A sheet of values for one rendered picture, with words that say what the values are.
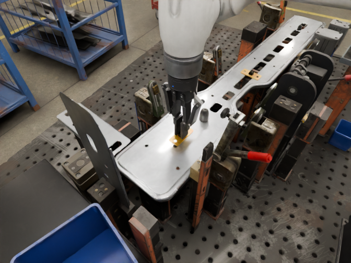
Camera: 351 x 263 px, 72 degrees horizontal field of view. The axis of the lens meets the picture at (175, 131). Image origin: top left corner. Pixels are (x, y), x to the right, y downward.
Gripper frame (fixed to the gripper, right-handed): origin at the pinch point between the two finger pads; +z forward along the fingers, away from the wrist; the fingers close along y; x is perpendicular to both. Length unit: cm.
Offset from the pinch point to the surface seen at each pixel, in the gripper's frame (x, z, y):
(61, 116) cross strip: 18.7, 6.6, 39.6
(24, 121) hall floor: 12, 106, 174
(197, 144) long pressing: -2.2, 6.6, -4.9
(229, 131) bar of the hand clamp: 1.7, -11.0, -15.7
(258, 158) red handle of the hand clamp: 0.9, -6.7, -24.1
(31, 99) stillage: -4, 93, 179
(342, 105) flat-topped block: -65, 16, -36
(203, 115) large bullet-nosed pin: -11.4, 3.3, -0.4
